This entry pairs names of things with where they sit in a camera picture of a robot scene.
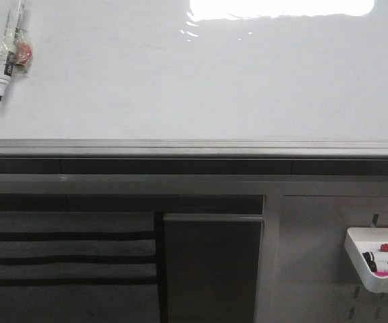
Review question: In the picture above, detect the white whiteboard marker with tape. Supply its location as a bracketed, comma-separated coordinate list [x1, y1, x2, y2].
[0, 1, 33, 102]

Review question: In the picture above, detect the white plastic marker tray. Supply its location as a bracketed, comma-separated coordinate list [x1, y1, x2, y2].
[344, 227, 388, 293]

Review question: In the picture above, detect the white whiteboard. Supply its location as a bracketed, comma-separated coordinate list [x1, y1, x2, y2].
[0, 1, 388, 157]

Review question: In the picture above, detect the black capped marker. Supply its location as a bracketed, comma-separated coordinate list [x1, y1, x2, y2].
[362, 252, 388, 273]

